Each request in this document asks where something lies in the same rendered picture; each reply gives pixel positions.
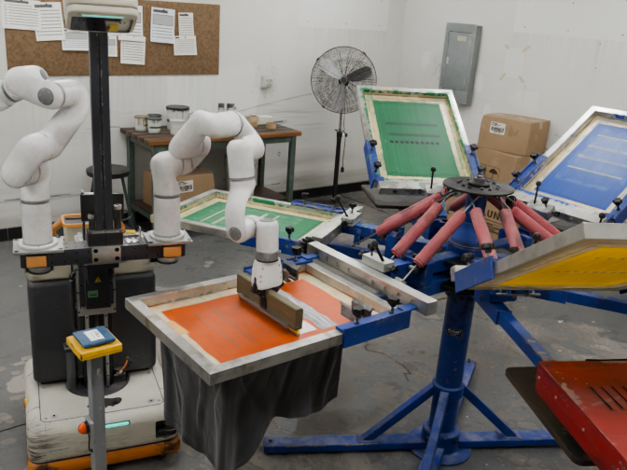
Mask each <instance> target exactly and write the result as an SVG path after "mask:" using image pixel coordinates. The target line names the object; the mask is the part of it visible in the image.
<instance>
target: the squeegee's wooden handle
mask: <svg viewBox="0 0 627 470"><path fill-rule="evenodd" d="M251 288H252V277H251V276H249V275H248V274H246V273H244V272H238V273H237V293H243V294H244V295H246V296H247V297H249V298H251V299H252V300H254V301H255V302H257V304H259V296H258V295H257V294H254V293H252V292H251V291H250V290H251ZM265 298H266V299H267V303H266V304H267V309H266V310H268V311H270V312H271V313H273V314H274V315H276V316H277V317H279V318H280V319H282V320H283V321H285V322H286V323H288V324H289V327H290V328H292V329H293V330H295V331H296V330H299V329H302V319H303V308H301V307H300V306H298V305H297V304H295V303H293V302H292V301H290V300H288V299H287V298H285V297H283V296H281V295H280V294H278V293H276V292H275V291H273V290H272V289H270V288H269V289H266V291H265Z"/></svg>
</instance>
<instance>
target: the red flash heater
mask: <svg viewBox="0 0 627 470"><path fill-rule="evenodd" d="M535 391H536V392H537V394H538V395H539V396H540V397H541V399H542V400H543V401H544V402H545V403H546V405H547V406H548V407H549V408H550V410H551V411H552V412H553V414H554V415H555V416H556V417H557V418H558V420H559V421H560V422H561V423H562V425H563V426H564V427H565V428H566V430H567V431H568V432H569V433H570V435H571V436H573V437H574V439H575V440H576V441H577V442H578V444H579V445H580V446H581V447H582V449H583V450H584V451H585V452H586V453H587V455H588V456H589V457H590V458H591V460H592V461H593V462H594V464H595V465H596V466H597V467H598V468H599V470H627V361H539V362H538V363H537V368H536V388H535Z"/></svg>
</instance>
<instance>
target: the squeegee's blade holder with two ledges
mask: <svg viewBox="0 0 627 470"><path fill-rule="evenodd" d="M238 296H239V297H241V298H242V299H244V300H245V301H246V302H248V303H249V304H251V305H252V306H254V307H255V308H257V309H258V310H260V311H262V312H263V313H265V314H266V315H268V316H269V317H271V318H272V319H273V320H274V321H276V322H277V323H279V324H280V325H282V326H284V327H285V328H289V324H288V323H286V322H285V321H283V320H282V319H280V318H279V317H277V316H276V315H274V314H273V313H271V312H270V311H268V310H266V309H265V310H264V309H263V308H261V307H260V306H259V304H257V302H255V301H254V300H252V299H251V298H249V297H247V296H246V295H244V294H243V293H238Z"/></svg>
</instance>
